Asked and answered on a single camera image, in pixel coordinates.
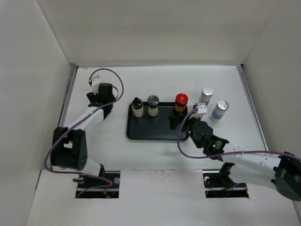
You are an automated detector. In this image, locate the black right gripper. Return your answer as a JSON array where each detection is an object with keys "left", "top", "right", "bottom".
[{"left": 169, "top": 112, "right": 202, "bottom": 148}]

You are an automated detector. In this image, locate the red-lid orange sauce jar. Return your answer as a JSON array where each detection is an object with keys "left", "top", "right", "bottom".
[{"left": 173, "top": 93, "right": 189, "bottom": 115}]

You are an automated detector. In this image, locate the clear-lid spice grinder bottle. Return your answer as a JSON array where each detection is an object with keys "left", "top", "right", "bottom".
[{"left": 147, "top": 95, "right": 159, "bottom": 117}]

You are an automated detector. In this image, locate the black-cap white powder bottle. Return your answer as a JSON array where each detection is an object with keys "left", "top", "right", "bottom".
[{"left": 132, "top": 97, "right": 144, "bottom": 118}]

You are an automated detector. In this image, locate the silver-lid blue label shaker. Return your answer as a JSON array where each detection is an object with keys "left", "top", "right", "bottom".
[{"left": 198, "top": 87, "right": 214, "bottom": 106}]

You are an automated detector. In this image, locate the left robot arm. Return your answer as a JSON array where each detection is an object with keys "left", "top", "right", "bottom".
[{"left": 50, "top": 83, "right": 116, "bottom": 188}]

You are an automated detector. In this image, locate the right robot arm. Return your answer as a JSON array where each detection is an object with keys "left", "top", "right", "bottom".
[{"left": 169, "top": 113, "right": 301, "bottom": 202}]

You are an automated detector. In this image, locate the black plastic tray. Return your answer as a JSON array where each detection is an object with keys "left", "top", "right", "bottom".
[{"left": 126, "top": 102, "right": 189, "bottom": 141}]

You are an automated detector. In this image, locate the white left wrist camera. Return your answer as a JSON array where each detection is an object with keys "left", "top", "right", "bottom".
[{"left": 88, "top": 75, "right": 102, "bottom": 95}]

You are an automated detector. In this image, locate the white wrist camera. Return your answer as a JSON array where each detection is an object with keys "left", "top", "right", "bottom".
[
  {"left": 190, "top": 102, "right": 207, "bottom": 119},
  {"left": 88, "top": 75, "right": 102, "bottom": 95}
]

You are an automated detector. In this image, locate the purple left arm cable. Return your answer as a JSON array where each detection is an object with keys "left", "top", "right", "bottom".
[{"left": 44, "top": 68, "right": 125, "bottom": 198}]

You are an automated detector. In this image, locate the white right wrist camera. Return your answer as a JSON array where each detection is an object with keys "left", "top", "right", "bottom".
[{"left": 190, "top": 102, "right": 207, "bottom": 119}]

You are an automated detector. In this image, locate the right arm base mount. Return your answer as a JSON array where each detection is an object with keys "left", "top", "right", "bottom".
[{"left": 203, "top": 163, "right": 249, "bottom": 198}]

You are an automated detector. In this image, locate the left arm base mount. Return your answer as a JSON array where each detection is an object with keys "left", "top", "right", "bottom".
[{"left": 73, "top": 166, "right": 121, "bottom": 199}]

